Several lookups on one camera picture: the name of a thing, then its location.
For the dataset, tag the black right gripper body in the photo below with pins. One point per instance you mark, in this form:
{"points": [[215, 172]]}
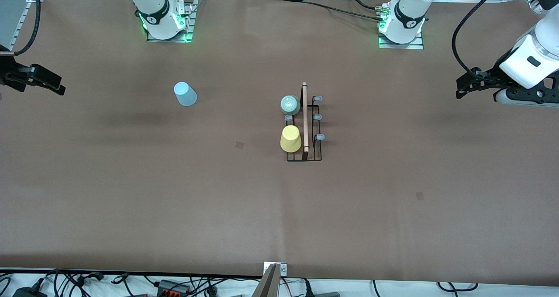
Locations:
{"points": [[10, 75]]}

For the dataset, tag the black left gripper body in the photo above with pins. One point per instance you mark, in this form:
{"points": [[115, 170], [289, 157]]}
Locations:
{"points": [[490, 77]]}

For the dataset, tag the pale green plastic cup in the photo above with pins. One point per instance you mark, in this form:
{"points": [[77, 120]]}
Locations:
{"points": [[290, 105]]}

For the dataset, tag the yellow plastic cup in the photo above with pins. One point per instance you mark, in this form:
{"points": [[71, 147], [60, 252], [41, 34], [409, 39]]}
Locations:
{"points": [[291, 139]]}

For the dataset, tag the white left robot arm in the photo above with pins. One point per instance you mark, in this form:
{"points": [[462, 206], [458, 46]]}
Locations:
{"points": [[408, 13]]}

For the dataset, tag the light blue plastic cup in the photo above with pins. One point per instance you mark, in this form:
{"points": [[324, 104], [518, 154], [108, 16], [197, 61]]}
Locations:
{"points": [[185, 94]]}

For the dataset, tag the black power adapter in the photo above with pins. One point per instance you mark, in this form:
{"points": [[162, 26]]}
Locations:
{"points": [[28, 292]]}

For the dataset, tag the brown table cover sheet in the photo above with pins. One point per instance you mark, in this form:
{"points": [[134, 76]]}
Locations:
{"points": [[279, 209]]}

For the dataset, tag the black orange connector box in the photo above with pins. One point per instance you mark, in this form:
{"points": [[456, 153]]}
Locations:
{"points": [[172, 286]]}

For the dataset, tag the aluminium table edge rail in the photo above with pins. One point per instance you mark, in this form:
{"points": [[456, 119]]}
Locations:
{"points": [[22, 22]]}

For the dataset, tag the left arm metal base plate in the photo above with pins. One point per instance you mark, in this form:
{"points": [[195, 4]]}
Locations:
{"points": [[401, 46]]}

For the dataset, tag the aluminium table corner rail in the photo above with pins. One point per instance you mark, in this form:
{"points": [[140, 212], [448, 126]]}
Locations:
{"points": [[533, 5]]}

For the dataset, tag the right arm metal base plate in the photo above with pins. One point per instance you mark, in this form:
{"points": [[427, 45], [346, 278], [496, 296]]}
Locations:
{"points": [[188, 24]]}

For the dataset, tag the metal clamp bracket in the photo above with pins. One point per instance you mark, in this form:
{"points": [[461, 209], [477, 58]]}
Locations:
{"points": [[283, 269]]}

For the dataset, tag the grey camera mount bar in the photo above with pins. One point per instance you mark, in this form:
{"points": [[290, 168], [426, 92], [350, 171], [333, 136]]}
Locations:
{"points": [[267, 286]]}

